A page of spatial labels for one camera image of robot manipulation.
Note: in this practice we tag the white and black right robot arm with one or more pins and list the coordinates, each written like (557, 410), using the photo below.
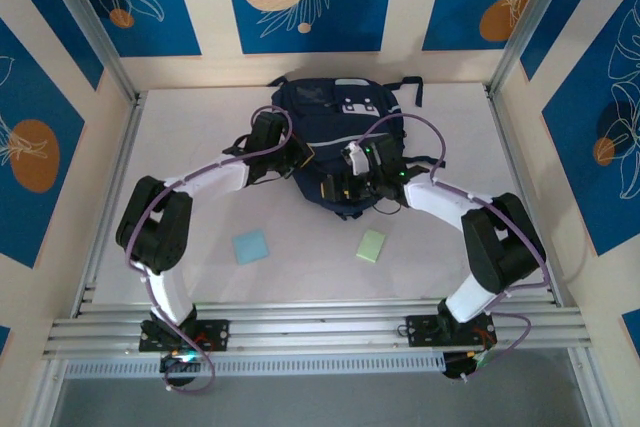
(435, 197)

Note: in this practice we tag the aluminium frame post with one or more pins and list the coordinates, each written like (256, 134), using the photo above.
(95, 32)
(530, 22)

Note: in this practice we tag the black controller board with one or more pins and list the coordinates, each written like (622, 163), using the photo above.
(180, 361)
(467, 364)

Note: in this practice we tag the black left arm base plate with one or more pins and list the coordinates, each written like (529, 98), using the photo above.
(215, 334)

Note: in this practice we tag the blue sticky note pad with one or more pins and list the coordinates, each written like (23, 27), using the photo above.
(251, 247)

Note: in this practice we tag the aluminium table side rail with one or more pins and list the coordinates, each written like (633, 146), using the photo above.
(521, 182)
(122, 162)

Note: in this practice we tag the green sticky note pad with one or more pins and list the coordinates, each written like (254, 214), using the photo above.
(371, 246)

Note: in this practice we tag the aluminium mounting rail beam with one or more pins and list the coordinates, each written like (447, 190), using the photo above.
(320, 327)

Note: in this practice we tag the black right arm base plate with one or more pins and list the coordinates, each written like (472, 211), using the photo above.
(422, 329)

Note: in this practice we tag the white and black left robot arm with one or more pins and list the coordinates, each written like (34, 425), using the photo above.
(215, 179)

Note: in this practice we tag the navy blue backpack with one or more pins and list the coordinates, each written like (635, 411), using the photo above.
(340, 117)

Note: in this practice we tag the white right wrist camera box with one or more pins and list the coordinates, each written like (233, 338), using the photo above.
(357, 159)

